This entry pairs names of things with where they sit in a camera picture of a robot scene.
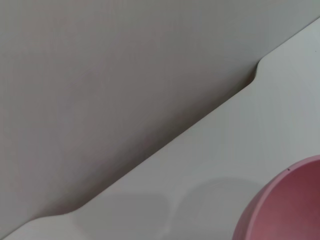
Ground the pink plastic bowl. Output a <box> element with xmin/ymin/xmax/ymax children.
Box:
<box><xmin>231</xmin><ymin>154</ymin><xmax>320</xmax><ymax>240</ymax></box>

